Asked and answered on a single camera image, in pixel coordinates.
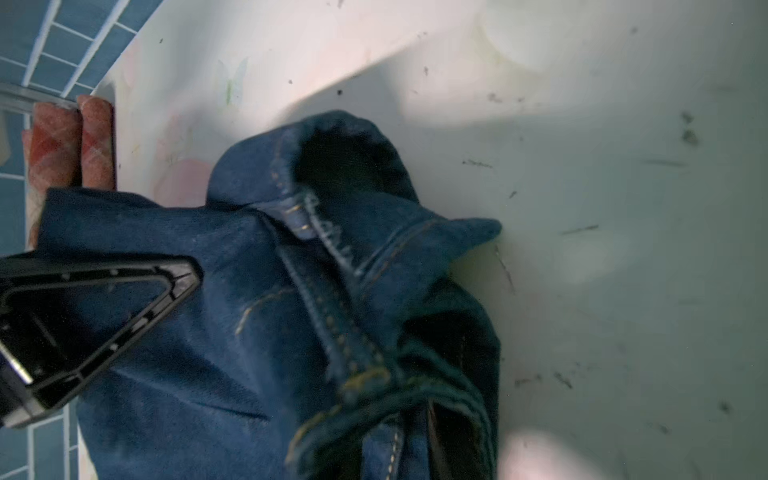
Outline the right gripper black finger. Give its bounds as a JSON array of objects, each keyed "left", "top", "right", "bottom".
[{"left": 427, "top": 407, "right": 454, "bottom": 480}]

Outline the dark blue denim skirt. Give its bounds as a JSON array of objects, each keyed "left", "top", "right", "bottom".
[{"left": 36, "top": 111, "right": 501, "bottom": 479}]

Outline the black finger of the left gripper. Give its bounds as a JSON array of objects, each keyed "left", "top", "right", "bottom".
[{"left": 1, "top": 256, "right": 202, "bottom": 428}]

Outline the red plaid skirt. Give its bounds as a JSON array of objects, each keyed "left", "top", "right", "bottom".
[{"left": 22, "top": 95, "right": 116, "bottom": 249}]

